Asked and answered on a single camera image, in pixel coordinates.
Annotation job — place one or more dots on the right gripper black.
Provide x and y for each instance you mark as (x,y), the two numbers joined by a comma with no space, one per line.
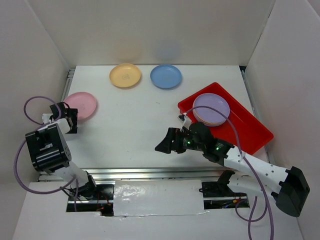
(165,145)

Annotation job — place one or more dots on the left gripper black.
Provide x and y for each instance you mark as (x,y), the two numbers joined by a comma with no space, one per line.
(73,113)

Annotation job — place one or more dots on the pink plastic plate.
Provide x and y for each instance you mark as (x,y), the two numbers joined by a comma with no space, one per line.
(84,102)

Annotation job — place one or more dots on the yellow plastic plate front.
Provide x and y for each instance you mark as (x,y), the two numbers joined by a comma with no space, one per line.
(209,124)

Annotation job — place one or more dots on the yellow plastic plate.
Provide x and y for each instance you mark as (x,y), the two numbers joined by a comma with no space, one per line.
(125,75)
(209,124)

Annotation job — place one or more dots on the purple plastic plate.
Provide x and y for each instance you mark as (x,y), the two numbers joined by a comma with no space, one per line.
(202,107)

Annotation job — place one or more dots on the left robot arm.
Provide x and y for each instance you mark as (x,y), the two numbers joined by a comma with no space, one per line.
(50,153)

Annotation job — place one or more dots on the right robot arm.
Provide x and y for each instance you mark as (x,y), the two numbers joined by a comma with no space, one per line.
(288,187)

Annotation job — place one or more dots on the white foam board cover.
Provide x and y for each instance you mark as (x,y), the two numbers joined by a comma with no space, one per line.
(157,198)

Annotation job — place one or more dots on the yellow plastic plate rear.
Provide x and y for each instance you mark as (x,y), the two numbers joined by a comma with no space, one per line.
(125,75)

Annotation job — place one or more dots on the blue plastic plate rear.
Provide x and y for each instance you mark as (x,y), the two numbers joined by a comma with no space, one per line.
(166,76)

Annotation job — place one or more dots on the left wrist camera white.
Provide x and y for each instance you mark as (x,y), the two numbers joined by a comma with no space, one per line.
(47,118)

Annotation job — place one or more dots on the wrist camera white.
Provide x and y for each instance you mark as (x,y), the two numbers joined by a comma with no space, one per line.
(185,121)
(47,118)

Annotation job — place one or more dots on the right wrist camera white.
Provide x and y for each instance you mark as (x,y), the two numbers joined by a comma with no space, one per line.
(185,121)

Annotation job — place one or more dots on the aluminium table frame rail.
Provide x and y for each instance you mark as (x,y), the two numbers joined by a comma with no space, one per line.
(159,173)

